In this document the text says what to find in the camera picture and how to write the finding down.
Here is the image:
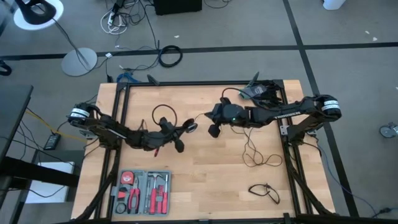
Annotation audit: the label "black aluminium rig frame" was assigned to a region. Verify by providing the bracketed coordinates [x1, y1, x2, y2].
[73, 79, 338, 224]

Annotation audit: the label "camera black cable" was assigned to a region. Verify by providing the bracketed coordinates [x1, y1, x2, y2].
[221, 87, 250, 101]
[151, 103, 178, 127]

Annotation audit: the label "black-framed safety glasses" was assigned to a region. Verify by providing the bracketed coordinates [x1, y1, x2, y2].
[248, 183, 281, 205]

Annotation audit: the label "grey tool kit case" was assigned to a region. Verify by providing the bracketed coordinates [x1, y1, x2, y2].
[111, 169, 172, 217]

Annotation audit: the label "black curved floor object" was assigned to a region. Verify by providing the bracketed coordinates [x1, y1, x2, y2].
[0, 58, 13, 77]

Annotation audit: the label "grey small screwdriver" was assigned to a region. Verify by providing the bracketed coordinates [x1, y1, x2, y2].
[143, 179, 150, 214]

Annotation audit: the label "white floor lamp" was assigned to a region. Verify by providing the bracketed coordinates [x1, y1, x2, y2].
[13, 0, 99, 77]

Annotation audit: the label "white box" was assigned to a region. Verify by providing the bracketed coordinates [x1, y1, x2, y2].
[24, 161, 76, 205]

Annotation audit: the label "black desk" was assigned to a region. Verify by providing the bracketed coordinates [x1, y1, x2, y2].
[0, 83, 81, 224]

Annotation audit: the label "right camera black cable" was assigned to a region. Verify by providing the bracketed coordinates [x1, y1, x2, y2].
[221, 87, 250, 101]

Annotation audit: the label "red utility knife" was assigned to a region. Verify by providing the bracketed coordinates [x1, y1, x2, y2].
[117, 185, 129, 200]

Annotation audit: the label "red-handled hammer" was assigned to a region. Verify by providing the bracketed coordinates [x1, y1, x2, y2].
[147, 172, 162, 215]

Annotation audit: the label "blue cable bundle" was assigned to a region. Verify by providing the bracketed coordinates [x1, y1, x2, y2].
[116, 71, 141, 84]

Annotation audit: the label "long black floor cable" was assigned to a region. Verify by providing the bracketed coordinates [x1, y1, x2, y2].
[136, 0, 161, 52]

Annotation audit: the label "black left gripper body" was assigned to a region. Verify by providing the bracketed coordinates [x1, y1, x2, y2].
[146, 126, 181, 147]

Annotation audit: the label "left camera black cable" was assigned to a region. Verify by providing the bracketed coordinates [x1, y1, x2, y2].
[151, 103, 178, 127]

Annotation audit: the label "white waste bin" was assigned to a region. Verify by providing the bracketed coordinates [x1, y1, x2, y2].
[322, 0, 347, 11]

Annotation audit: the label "coiled black cable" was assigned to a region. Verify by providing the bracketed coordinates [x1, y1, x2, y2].
[158, 45, 183, 68]

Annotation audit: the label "yellow cable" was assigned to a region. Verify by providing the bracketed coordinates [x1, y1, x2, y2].
[25, 108, 90, 143]

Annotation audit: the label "black box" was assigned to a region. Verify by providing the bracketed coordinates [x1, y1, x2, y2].
[152, 0, 203, 16]

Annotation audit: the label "grey caster wheel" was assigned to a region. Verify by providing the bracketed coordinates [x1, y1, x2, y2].
[379, 121, 398, 139]

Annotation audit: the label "thin blue floor cable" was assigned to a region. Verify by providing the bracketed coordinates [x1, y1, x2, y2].
[317, 144, 382, 217]

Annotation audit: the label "red-handled screwdriver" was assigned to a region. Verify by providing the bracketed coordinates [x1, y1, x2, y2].
[162, 174, 170, 215]

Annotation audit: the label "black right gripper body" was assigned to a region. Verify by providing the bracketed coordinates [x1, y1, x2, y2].
[213, 105, 234, 126]

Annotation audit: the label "black coated work glove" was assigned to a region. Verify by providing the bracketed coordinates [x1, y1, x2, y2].
[256, 79, 285, 106]

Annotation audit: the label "red tape measure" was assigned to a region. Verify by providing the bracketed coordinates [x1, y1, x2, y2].
[119, 170, 136, 185]

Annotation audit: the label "red-handled pliers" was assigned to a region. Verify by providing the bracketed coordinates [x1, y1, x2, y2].
[127, 177, 142, 215]

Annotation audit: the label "white cable bundle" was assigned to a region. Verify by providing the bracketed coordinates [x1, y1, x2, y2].
[99, 8, 129, 35]

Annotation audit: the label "thin dark cord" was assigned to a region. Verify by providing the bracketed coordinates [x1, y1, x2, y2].
[194, 112, 284, 168]

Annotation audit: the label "black power adapter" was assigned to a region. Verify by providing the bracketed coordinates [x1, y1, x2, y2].
[43, 133, 62, 151]

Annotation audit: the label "black plug cable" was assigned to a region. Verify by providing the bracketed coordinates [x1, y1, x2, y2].
[371, 206, 398, 218]

